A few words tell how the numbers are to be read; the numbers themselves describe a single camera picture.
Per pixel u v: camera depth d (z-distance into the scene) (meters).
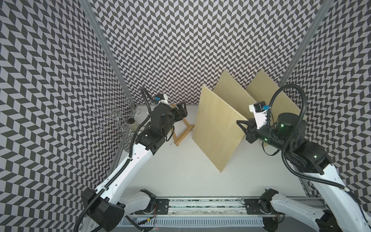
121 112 1.08
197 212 0.72
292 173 0.40
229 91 0.91
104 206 0.36
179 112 0.61
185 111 0.64
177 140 0.91
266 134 0.50
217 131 0.65
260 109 0.46
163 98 0.61
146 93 0.55
